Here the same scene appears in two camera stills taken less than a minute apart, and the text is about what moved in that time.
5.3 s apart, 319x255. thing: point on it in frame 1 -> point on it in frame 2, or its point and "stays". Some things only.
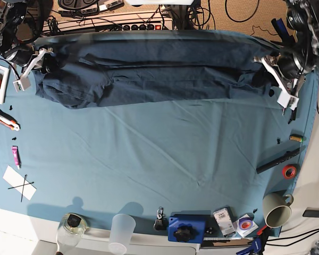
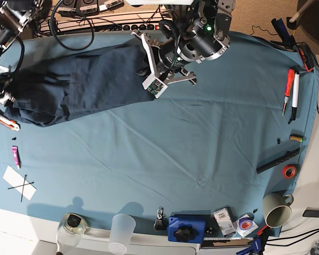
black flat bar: [288, 155] stays
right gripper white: [285, 98] -> [155, 84]
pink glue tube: [16, 157] stays
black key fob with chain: [161, 223] stays
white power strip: [165, 25] stays
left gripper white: [23, 83] -> [4, 97]
